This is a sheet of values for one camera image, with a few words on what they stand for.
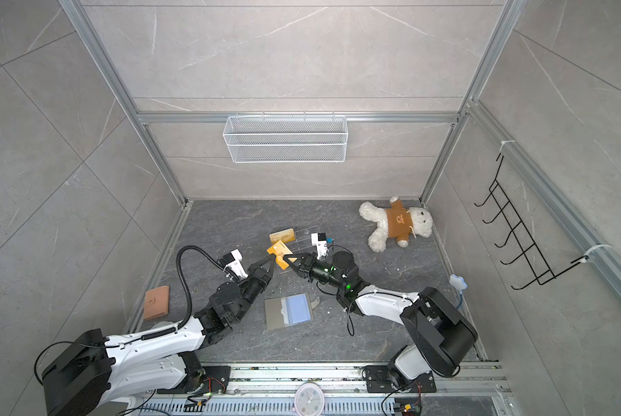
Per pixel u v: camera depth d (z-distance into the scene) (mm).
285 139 1007
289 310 857
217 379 726
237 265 696
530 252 637
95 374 404
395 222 1014
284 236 953
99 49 746
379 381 730
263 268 696
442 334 436
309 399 686
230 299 570
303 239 991
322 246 758
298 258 743
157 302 878
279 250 762
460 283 678
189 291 600
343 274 615
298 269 691
